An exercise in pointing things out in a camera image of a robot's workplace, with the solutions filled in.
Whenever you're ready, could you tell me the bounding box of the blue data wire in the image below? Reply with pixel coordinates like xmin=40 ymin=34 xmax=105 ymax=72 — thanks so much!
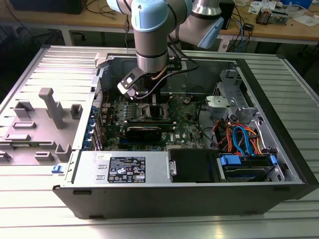
xmin=231 ymin=125 xmax=254 ymax=157

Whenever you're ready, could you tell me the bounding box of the silver power supply with label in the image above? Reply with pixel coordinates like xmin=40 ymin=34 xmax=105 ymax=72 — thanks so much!
xmin=72 ymin=150 xmax=173 ymax=185

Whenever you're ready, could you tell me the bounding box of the black graphics card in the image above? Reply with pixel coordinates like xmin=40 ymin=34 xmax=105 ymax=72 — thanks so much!
xmin=124 ymin=125 xmax=162 ymax=143

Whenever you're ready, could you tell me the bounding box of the CPU socket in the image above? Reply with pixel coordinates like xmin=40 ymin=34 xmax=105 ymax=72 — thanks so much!
xmin=139 ymin=103 xmax=167 ymax=120

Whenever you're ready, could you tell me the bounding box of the hard disk in blue carrier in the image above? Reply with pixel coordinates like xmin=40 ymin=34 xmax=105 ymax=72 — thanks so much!
xmin=217 ymin=153 xmax=279 ymax=183

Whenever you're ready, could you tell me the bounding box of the orange data wire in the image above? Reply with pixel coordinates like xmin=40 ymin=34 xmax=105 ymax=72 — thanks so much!
xmin=245 ymin=126 xmax=264 ymax=155

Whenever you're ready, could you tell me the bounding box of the upright black device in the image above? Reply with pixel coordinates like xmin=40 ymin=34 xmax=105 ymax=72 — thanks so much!
xmin=220 ymin=0 xmax=236 ymax=30

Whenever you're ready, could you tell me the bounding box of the green motherboard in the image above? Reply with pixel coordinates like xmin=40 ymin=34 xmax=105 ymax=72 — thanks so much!
xmin=99 ymin=96 xmax=207 ymax=152

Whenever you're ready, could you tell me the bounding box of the grey plastic parts rack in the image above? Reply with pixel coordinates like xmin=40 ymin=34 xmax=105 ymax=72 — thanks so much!
xmin=0 ymin=87 xmax=84 ymax=167

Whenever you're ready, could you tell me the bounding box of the white paper sheet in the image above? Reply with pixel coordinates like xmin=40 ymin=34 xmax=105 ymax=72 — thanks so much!
xmin=291 ymin=13 xmax=319 ymax=27

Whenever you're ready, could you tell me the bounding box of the white printed card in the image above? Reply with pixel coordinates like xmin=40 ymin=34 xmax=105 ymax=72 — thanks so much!
xmin=248 ymin=0 xmax=279 ymax=12

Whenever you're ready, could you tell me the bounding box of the orange power wire bundle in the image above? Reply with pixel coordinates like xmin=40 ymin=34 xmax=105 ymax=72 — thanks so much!
xmin=215 ymin=119 xmax=236 ymax=153

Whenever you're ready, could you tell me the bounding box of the large black box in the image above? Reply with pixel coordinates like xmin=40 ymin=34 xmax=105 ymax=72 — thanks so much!
xmin=9 ymin=0 xmax=88 ymax=15

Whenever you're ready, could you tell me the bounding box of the wooden desk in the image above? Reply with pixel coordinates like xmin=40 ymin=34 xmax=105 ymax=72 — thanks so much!
xmin=216 ymin=0 xmax=319 ymax=50
xmin=0 ymin=0 xmax=135 ymax=47

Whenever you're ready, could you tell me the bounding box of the white-faced wrist camera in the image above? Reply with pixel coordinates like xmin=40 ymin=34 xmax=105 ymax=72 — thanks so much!
xmin=117 ymin=66 xmax=144 ymax=101

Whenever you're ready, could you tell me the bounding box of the copper coil device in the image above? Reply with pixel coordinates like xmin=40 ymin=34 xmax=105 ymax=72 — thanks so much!
xmin=256 ymin=6 xmax=272 ymax=25

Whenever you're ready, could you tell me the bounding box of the black and silver PC case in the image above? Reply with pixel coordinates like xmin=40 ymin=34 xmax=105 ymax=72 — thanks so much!
xmin=51 ymin=51 xmax=319 ymax=220

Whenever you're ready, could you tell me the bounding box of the grey metal device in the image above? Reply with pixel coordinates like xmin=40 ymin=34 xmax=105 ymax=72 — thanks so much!
xmin=270 ymin=9 xmax=290 ymax=25

